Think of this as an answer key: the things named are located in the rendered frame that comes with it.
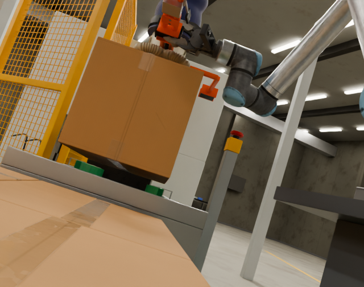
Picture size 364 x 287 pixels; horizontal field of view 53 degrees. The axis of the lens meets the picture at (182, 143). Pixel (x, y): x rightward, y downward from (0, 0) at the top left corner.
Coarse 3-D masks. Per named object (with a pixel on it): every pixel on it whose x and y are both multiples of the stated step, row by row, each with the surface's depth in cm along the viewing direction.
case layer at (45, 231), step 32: (0, 192) 61; (32, 192) 75; (64, 192) 98; (0, 224) 39; (32, 224) 45; (64, 224) 52; (96, 224) 61; (128, 224) 76; (160, 224) 99; (0, 256) 29; (32, 256) 32; (64, 256) 35; (96, 256) 39; (128, 256) 45; (160, 256) 52
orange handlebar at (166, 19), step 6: (180, 0) 113; (162, 18) 127; (168, 18) 125; (174, 18) 126; (180, 18) 128; (162, 24) 133; (174, 24) 128; (174, 30) 134; (162, 42) 147; (168, 48) 153; (192, 66) 167; (204, 72) 167; (210, 78) 169; (216, 78) 168; (210, 84) 182; (216, 84) 175; (210, 90) 185
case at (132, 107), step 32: (96, 64) 128; (128, 64) 129; (160, 64) 130; (96, 96) 127; (128, 96) 128; (160, 96) 128; (192, 96) 129; (64, 128) 124; (96, 128) 125; (128, 128) 126; (160, 128) 127; (96, 160) 167; (128, 160) 124; (160, 160) 125
